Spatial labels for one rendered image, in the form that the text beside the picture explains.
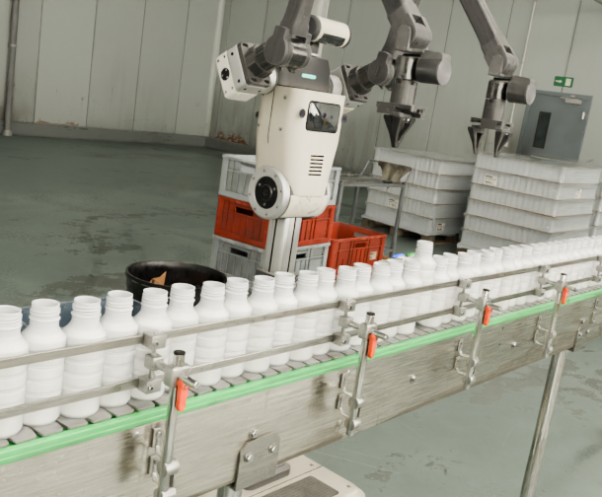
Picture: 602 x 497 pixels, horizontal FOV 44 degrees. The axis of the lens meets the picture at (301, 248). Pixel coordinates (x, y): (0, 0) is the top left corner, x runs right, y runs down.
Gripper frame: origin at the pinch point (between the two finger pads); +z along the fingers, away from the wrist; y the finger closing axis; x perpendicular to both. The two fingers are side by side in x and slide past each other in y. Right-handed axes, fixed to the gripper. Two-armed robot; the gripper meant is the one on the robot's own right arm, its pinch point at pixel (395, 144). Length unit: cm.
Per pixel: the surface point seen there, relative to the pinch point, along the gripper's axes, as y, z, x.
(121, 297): 12, 25, -82
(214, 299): 15, 26, -66
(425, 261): 15.2, 24.3, -3.2
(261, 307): 15, 29, -56
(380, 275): 15.2, 26.0, -20.4
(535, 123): -401, -28, 986
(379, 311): 16.4, 33.3, -20.6
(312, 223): -161, 58, 173
